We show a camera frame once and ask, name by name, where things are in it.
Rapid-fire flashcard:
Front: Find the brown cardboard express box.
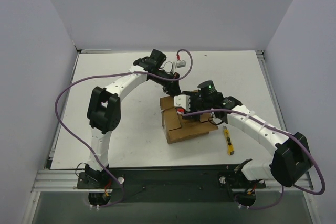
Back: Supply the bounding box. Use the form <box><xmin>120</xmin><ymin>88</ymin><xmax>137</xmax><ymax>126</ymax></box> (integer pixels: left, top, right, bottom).
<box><xmin>160</xmin><ymin>96</ymin><xmax>218</xmax><ymax>144</ymax></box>

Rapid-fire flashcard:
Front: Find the yellow utility knife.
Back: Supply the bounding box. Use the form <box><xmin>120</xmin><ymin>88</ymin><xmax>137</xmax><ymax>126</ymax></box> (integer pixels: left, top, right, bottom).
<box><xmin>223</xmin><ymin>126</ymin><xmax>235</xmax><ymax>156</ymax></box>

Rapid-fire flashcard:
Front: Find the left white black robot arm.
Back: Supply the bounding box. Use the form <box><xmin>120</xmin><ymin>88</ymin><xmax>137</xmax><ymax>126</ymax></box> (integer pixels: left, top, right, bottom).
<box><xmin>85</xmin><ymin>49</ymin><xmax>181</xmax><ymax>188</ymax></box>

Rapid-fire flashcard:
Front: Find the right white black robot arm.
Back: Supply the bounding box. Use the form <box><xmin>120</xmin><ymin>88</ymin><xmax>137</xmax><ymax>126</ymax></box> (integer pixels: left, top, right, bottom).
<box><xmin>174</xmin><ymin>80</ymin><xmax>312</xmax><ymax>187</ymax></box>

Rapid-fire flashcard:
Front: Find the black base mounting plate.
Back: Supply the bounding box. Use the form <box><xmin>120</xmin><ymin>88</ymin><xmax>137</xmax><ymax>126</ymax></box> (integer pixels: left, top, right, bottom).
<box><xmin>77</xmin><ymin>164</ymin><xmax>266</xmax><ymax>205</ymax></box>

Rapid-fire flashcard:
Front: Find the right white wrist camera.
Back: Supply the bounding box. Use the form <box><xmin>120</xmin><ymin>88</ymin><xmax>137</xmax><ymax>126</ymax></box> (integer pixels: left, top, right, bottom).
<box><xmin>173</xmin><ymin>94</ymin><xmax>190</xmax><ymax>112</ymax></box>

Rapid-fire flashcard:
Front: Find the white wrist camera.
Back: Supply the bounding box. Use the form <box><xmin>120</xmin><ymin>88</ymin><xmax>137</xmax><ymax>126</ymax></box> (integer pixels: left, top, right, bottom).
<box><xmin>174</xmin><ymin>60</ymin><xmax>186</xmax><ymax>68</ymax></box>
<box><xmin>173</xmin><ymin>94</ymin><xmax>190</xmax><ymax>112</ymax></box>

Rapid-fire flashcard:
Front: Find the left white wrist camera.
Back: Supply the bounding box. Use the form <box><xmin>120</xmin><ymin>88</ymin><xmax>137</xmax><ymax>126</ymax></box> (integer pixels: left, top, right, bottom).
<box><xmin>174</xmin><ymin>60</ymin><xmax>186</xmax><ymax>68</ymax></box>

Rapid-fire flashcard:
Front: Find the front aluminium rail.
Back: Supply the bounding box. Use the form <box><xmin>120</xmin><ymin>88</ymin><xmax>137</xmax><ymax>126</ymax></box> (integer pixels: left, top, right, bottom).
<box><xmin>31</xmin><ymin>168</ymin><xmax>314</xmax><ymax>193</ymax></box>

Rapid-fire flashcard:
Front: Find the left side aluminium rail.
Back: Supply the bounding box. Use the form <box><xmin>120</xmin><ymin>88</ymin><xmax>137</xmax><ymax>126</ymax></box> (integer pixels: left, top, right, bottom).
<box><xmin>44</xmin><ymin>50</ymin><xmax>81</xmax><ymax>170</ymax></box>

